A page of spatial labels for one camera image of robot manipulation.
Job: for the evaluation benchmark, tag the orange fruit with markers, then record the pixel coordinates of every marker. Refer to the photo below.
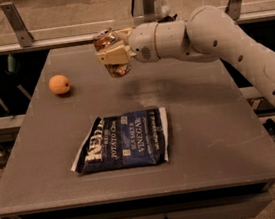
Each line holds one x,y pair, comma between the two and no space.
59,84

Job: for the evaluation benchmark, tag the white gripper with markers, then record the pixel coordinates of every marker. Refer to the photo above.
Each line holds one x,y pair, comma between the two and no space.
143,42

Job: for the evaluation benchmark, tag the left metal bracket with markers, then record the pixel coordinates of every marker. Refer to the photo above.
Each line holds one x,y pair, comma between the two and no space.
23,36

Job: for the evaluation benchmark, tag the metal rail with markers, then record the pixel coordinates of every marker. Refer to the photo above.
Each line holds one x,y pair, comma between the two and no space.
84,39

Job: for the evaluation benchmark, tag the blue potato chips bag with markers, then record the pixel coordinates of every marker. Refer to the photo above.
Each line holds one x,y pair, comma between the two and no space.
131,140

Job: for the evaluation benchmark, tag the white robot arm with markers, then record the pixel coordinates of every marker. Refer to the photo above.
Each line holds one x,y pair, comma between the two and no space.
208,34

